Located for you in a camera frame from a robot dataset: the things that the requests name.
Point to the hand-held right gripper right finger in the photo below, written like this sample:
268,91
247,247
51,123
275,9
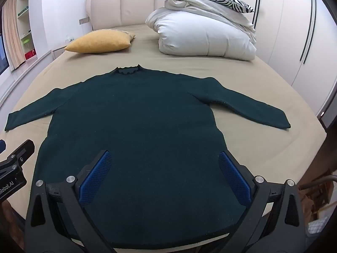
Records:
234,176

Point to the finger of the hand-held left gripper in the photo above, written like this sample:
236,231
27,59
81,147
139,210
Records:
23,151
2,146

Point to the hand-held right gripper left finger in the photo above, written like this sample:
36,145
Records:
96,176

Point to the dark green sweater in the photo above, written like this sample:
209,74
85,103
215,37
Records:
147,126

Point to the white window ledge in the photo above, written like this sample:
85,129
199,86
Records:
23,76

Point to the brown wooden chair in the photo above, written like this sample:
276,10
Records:
320,197

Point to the red box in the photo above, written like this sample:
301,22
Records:
29,54

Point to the beige curtain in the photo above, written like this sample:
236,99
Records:
11,31

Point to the small white object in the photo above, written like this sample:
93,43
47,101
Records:
70,39

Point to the bed with beige sheet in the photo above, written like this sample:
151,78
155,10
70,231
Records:
171,60

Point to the yellow pillow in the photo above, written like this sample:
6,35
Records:
100,40

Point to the white duvet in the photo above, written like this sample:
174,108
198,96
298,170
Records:
205,37

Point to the white wardrobe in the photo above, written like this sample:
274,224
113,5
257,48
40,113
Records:
284,31

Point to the beige padded headboard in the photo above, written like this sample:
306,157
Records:
105,8

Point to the white wall shelf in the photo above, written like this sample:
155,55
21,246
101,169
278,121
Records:
25,18

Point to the grey wall switch panel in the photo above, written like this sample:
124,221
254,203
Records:
84,20

